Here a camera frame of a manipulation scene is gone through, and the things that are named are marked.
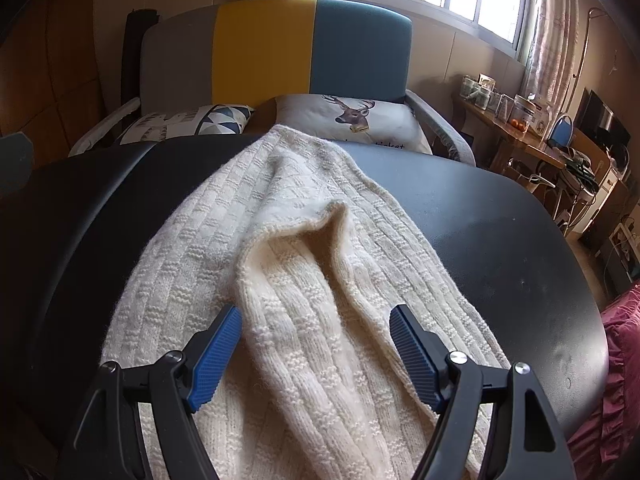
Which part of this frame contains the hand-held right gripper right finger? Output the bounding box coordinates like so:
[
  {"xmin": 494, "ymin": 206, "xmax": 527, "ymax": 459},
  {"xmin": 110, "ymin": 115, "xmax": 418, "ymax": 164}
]
[{"xmin": 389, "ymin": 304, "xmax": 576, "ymax": 480}]

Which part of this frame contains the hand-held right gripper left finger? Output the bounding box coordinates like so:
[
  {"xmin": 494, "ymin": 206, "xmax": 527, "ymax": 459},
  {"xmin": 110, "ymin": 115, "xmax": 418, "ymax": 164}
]
[{"xmin": 57, "ymin": 304, "xmax": 244, "ymax": 480}]

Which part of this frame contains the cream knitted sweater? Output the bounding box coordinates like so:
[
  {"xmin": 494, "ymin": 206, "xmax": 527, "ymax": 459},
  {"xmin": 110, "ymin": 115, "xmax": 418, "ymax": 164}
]
[{"xmin": 100, "ymin": 124, "xmax": 513, "ymax": 480}]

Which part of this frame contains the triangle print cushion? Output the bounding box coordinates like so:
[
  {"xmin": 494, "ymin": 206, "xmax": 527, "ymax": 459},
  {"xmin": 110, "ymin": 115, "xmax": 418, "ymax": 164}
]
[{"xmin": 119, "ymin": 104, "xmax": 256, "ymax": 146}]

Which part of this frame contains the wooden side desk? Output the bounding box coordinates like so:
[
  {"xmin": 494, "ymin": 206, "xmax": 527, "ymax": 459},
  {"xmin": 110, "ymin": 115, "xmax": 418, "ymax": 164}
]
[{"xmin": 452, "ymin": 92, "xmax": 568, "ymax": 181}]

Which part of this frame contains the white cabinet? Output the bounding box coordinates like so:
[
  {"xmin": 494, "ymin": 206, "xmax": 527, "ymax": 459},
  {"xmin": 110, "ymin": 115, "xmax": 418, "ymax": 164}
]
[{"xmin": 575, "ymin": 160, "xmax": 631, "ymax": 236}]

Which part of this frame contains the deer print cushion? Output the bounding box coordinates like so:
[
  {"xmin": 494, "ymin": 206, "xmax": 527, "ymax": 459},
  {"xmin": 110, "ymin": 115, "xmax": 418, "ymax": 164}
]
[{"xmin": 274, "ymin": 94, "xmax": 433, "ymax": 155}]

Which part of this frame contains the blue chair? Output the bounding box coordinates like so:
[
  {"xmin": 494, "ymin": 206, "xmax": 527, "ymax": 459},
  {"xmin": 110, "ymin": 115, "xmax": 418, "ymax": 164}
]
[{"xmin": 547, "ymin": 115, "xmax": 575, "ymax": 146}]

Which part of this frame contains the row of glass jars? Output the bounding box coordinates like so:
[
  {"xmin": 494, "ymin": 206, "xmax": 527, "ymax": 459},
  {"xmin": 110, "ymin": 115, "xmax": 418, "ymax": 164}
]
[{"xmin": 460, "ymin": 75, "xmax": 516, "ymax": 116}]

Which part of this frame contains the black television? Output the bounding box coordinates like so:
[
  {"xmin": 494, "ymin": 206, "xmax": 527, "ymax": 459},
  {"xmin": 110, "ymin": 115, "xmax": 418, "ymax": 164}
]
[{"xmin": 575, "ymin": 89, "xmax": 632, "ymax": 151}]

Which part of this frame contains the grey yellow blue sofa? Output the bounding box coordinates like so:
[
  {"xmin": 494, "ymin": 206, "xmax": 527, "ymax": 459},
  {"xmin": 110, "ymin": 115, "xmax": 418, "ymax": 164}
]
[{"xmin": 67, "ymin": 0, "xmax": 476, "ymax": 166}]

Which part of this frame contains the patterned curtain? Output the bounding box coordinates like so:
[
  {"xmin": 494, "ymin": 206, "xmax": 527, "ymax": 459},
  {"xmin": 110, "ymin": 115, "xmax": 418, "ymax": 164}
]
[{"xmin": 522, "ymin": 0, "xmax": 581, "ymax": 111}]

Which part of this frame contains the curved metal pole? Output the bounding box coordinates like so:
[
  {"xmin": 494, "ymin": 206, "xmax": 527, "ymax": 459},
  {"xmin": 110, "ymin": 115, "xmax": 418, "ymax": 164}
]
[{"xmin": 570, "ymin": 7, "xmax": 606, "ymax": 111}]

